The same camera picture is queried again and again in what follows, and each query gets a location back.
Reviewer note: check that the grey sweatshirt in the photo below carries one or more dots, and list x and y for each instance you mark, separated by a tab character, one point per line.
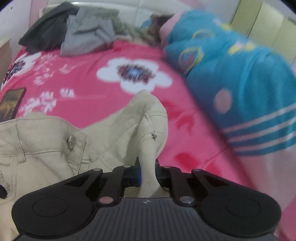
86	33

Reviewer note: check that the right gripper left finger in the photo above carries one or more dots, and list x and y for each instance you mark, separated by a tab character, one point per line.
117	181

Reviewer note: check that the yellow-green wardrobe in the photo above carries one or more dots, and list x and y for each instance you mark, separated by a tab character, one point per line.
266	26

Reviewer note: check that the pink floral bed sheet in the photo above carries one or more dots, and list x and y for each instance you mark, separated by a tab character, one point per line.
86	89

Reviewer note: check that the smartphone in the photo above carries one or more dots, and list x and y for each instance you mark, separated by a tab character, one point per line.
10	104

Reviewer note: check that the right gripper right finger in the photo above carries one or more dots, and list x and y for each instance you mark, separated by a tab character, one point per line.
174	180

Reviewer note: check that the beige trousers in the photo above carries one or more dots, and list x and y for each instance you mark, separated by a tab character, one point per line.
40	150

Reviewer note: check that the patterned pillow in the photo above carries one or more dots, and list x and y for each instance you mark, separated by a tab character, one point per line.
129	30

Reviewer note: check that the sleeping person head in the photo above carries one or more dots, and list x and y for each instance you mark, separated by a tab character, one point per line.
150	28

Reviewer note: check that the black garment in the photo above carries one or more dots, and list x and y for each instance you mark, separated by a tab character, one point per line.
50	30

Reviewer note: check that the pink white headboard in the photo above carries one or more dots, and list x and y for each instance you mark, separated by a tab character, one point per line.
162	7

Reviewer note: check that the blue pink floral quilt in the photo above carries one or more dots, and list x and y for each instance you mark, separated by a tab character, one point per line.
247	90

